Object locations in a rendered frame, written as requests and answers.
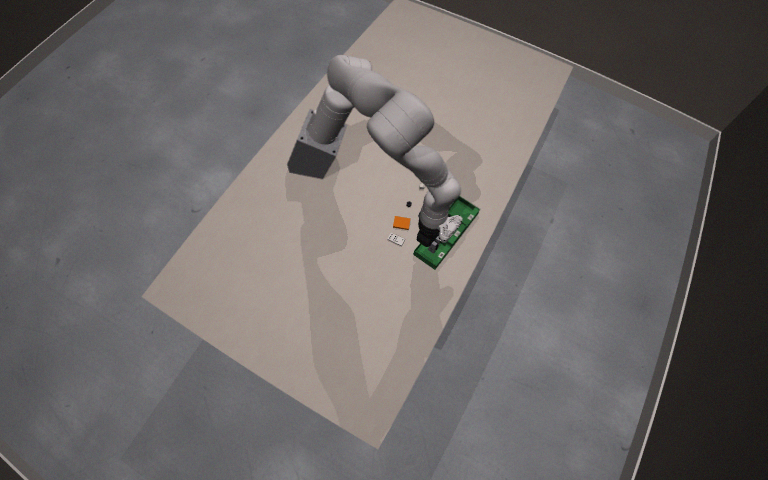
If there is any green bin rack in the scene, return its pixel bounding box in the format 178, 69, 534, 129
414, 196, 480, 270

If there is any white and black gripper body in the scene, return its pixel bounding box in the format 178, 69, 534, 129
417, 206, 462, 247

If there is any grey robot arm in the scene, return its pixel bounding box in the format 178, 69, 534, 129
306, 55, 461, 219

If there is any white domino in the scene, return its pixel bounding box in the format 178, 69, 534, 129
387, 233, 405, 246

